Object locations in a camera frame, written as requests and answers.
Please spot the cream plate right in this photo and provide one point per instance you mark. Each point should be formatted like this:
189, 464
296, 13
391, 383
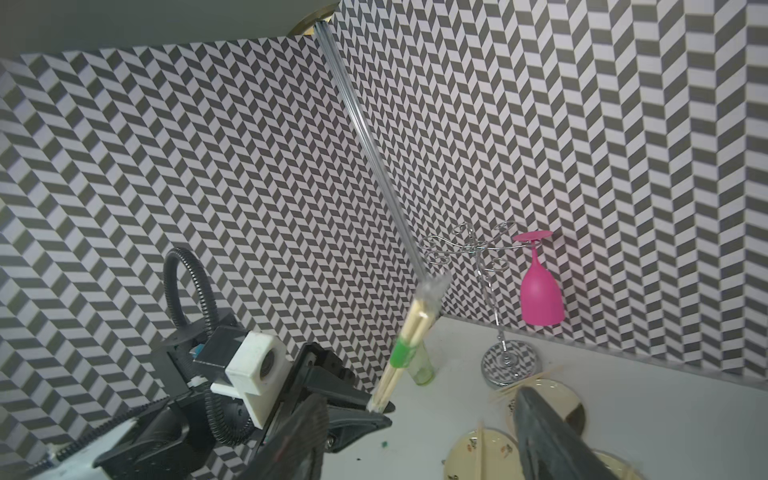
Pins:
620, 468

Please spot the metal glass holder stand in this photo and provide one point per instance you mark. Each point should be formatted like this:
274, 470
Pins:
507, 361

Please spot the chopsticks green label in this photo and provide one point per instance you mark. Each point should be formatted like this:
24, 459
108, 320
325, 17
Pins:
424, 309

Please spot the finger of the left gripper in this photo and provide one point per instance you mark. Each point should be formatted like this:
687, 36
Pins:
338, 387
344, 429

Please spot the pink plastic wine glass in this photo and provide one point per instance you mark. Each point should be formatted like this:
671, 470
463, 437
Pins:
540, 295

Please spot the cream plate with black spot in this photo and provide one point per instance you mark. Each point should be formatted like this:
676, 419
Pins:
566, 403

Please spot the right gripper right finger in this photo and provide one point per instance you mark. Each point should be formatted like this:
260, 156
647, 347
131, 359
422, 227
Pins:
548, 447

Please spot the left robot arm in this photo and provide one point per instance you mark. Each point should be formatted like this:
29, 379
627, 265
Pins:
173, 437

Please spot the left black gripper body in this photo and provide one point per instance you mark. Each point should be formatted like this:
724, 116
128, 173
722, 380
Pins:
294, 392

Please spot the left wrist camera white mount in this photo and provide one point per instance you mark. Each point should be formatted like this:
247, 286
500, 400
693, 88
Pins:
246, 365

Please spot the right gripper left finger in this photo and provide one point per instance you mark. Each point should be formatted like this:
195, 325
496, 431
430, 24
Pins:
296, 451

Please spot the cream plate front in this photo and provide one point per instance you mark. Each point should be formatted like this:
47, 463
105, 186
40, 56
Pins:
500, 454

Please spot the green transparent plastic cup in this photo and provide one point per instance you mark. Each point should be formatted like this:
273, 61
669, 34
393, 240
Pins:
420, 367

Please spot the chopsticks panda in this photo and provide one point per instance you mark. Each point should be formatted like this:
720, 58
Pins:
510, 389
478, 466

